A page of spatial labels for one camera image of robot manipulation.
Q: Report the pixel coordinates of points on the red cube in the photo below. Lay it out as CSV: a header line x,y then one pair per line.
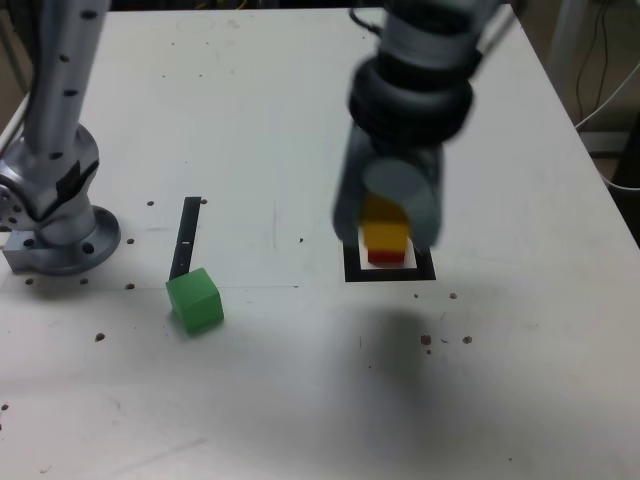
x,y
386,257

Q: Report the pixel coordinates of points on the black tape strip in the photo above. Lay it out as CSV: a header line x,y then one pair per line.
x,y
186,230

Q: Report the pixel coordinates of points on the white post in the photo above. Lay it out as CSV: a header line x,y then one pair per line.
x,y
565,40

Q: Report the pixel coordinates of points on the black tape square outline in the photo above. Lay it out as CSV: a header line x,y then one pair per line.
x,y
390,275

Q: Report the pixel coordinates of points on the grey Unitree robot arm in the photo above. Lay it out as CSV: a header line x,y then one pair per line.
x,y
55,100

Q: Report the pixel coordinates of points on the yellow cube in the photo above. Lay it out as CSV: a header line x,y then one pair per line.
x,y
382,232

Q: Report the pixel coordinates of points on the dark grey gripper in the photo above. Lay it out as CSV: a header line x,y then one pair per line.
x,y
400,150

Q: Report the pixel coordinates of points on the green cube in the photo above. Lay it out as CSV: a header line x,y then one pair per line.
x,y
195,300

